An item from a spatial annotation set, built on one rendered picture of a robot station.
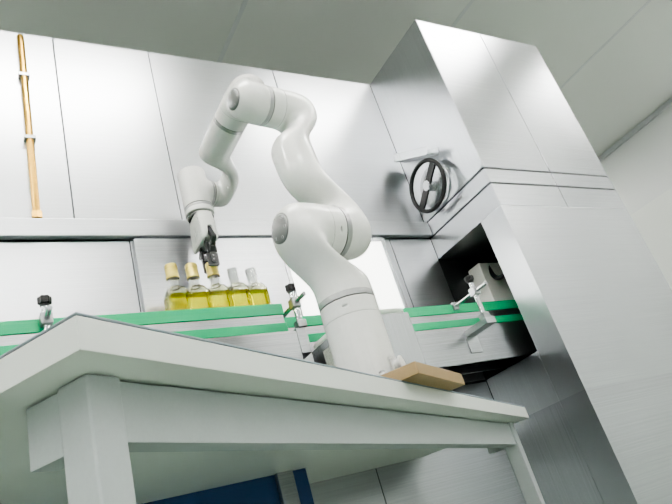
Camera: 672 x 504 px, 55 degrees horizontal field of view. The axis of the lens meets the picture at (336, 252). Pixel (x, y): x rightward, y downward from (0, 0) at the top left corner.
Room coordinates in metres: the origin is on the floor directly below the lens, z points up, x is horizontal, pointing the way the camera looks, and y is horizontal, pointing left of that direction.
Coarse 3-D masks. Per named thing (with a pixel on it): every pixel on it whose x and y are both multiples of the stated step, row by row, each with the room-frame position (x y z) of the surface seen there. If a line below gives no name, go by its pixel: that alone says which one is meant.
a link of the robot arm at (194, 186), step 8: (184, 168) 1.56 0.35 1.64; (192, 168) 1.57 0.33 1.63; (200, 168) 1.58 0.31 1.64; (184, 176) 1.56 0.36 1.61; (192, 176) 1.56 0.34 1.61; (200, 176) 1.58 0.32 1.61; (184, 184) 1.57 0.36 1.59; (192, 184) 1.56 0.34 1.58; (200, 184) 1.57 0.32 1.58; (208, 184) 1.59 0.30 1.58; (184, 192) 1.57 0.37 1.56; (192, 192) 1.56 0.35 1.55; (200, 192) 1.57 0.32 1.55; (208, 192) 1.59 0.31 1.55; (184, 200) 1.57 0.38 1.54; (192, 200) 1.56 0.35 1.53; (200, 200) 1.57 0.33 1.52; (208, 200) 1.59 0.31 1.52; (184, 208) 1.58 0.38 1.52
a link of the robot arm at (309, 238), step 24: (288, 216) 1.14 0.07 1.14; (312, 216) 1.15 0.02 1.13; (336, 216) 1.20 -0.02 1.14; (288, 240) 1.16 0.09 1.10; (312, 240) 1.15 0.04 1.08; (336, 240) 1.21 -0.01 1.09; (288, 264) 1.22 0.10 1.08; (312, 264) 1.19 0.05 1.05; (336, 264) 1.18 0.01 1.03; (312, 288) 1.23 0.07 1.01; (336, 288) 1.19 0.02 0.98; (360, 288) 1.20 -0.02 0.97
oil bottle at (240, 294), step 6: (234, 282) 1.62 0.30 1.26; (240, 282) 1.62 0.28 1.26; (234, 288) 1.60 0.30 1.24; (240, 288) 1.61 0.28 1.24; (246, 288) 1.62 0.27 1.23; (234, 294) 1.60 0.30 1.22; (240, 294) 1.61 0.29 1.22; (246, 294) 1.62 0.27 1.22; (234, 300) 1.60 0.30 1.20; (240, 300) 1.61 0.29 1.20; (246, 300) 1.62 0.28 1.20
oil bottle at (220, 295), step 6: (210, 288) 1.57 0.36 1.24; (216, 288) 1.58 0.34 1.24; (222, 288) 1.58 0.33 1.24; (228, 288) 1.60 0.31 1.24; (210, 294) 1.57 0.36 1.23; (216, 294) 1.57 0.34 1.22; (222, 294) 1.58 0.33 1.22; (228, 294) 1.59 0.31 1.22; (216, 300) 1.57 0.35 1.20; (222, 300) 1.58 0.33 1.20; (228, 300) 1.59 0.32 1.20; (216, 306) 1.57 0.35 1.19; (222, 306) 1.58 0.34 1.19; (228, 306) 1.59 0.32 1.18
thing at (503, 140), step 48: (432, 48) 2.00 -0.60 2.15; (480, 48) 2.17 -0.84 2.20; (528, 48) 2.36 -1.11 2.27; (384, 96) 2.25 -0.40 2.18; (432, 96) 2.05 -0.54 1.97; (480, 96) 2.08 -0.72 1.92; (528, 96) 2.25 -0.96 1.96; (432, 144) 2.13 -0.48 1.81; (480, 144) 2.01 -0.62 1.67; (528, 144) 2.16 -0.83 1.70; (576, 144) 2.34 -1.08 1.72; (480, 192) 2.04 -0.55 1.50; (528, 192) 2.09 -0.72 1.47; (576, 192) 2.24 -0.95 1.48; (432, 240) 2.29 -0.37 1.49; (480, 240) 2.24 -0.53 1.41
